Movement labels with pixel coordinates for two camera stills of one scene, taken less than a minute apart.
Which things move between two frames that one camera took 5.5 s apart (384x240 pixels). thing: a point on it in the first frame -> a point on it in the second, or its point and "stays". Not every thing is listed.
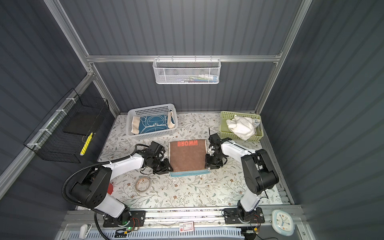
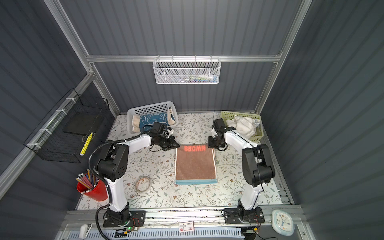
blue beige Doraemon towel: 141,124 stays
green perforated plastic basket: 225,132 stays
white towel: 243,127 stays
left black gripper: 166,168 -> 171,145
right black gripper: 208,162 -> 211,144
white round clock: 282,222 stays
